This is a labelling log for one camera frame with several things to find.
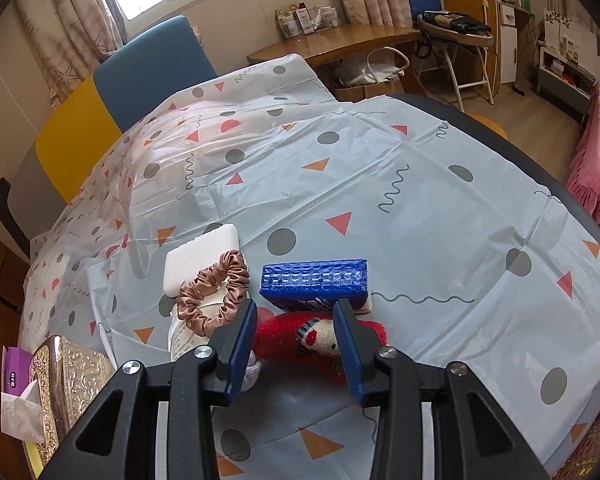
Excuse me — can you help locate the white printed wipes packet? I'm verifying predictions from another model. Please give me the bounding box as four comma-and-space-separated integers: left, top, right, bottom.
168, 285, 261, 391

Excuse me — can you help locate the red plush doll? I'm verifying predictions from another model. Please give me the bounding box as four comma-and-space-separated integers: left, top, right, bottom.
251, 310, 389, 386

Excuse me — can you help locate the blue Tempo tissue pack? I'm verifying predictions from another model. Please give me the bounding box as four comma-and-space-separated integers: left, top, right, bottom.
259, 259, 368, 313

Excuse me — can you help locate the pink satin scrunchie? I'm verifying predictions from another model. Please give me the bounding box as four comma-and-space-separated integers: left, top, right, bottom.
176, 249, 250, 337

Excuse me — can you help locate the white sponge block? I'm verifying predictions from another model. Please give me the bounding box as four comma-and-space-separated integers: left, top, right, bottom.
163, 224, 239, 298

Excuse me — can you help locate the patterned white tablecloth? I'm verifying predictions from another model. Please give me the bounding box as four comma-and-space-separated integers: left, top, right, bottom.
19, 55, 600, 473

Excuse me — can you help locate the gold ornate tissue box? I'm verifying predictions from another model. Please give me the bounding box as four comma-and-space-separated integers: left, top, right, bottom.
29, 335, 114, 467

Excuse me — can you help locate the purple tissue box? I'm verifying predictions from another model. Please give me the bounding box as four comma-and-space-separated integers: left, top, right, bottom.
2, 347, 32, 396

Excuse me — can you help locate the white tote bag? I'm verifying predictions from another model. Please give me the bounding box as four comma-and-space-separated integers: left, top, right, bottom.
335, 47, 411, 87

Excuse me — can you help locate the wooden desk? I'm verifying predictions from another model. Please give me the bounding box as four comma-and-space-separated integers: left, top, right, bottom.
247, 24, 419, 67

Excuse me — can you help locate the multicolour sofa backrest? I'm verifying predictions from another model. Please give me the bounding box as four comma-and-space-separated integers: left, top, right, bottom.
0, 15, 216, 255

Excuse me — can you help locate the blue folding chair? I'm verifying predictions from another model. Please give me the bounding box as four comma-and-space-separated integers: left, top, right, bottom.
407, 0, 494, 112

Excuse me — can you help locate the clear desk organizer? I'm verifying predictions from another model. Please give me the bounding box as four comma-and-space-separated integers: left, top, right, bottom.
275, 2, 341, 39

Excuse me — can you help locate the white shelf unit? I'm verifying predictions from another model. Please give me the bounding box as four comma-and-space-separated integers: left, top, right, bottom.
536, 8, 597, 117

